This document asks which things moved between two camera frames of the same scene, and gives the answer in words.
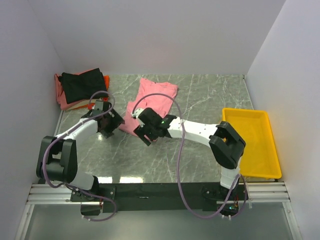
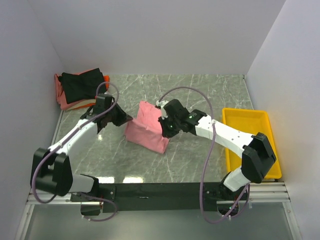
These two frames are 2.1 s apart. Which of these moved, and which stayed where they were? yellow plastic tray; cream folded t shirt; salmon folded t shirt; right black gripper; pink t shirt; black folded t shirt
Moved: pink t shirt; right black gripper
Stayed: black folded t shirt; salmon folded t shirt; cream folded t shirt; yellow plastic tray
